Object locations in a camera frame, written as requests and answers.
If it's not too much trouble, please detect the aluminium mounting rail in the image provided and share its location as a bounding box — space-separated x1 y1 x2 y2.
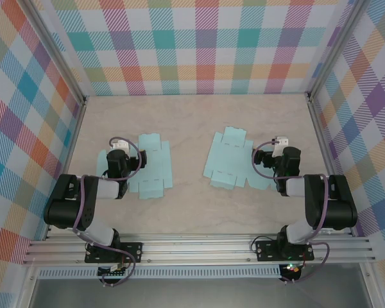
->
22 233 378 266

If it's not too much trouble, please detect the light blue paper box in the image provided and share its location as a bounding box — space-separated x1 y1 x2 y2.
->
202 126 278 191
96 133 174 200

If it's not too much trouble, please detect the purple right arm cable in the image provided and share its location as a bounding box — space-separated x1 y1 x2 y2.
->
252 139 330 284

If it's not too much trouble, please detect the white slotted cable duct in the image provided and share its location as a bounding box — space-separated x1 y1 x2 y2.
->
38 264 282 279

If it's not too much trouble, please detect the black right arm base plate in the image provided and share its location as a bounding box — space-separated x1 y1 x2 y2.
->
255 239 315 262

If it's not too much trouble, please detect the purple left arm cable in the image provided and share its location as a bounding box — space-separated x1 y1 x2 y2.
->
73 137 148 287

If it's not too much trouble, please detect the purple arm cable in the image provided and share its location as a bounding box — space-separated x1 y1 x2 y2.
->
252 139 330 284
73 137 148 287

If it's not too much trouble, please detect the circuit board with green light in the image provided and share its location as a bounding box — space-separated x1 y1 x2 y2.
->
281 262 302 274

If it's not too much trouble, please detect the aluminium side rail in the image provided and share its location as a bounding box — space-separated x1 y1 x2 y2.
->
307 94 357 238
41 98 88 241

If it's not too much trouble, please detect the grey metal panel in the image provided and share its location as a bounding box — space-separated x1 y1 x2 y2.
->
28 278 373 308

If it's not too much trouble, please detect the aluminium frame post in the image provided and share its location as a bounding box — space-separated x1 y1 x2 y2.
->
306 0 373 100
21 0 88 105

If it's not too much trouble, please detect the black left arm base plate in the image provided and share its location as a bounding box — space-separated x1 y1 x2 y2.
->
84 242 144 264

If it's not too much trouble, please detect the small circuit board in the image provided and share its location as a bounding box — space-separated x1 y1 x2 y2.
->
98 265 129 277

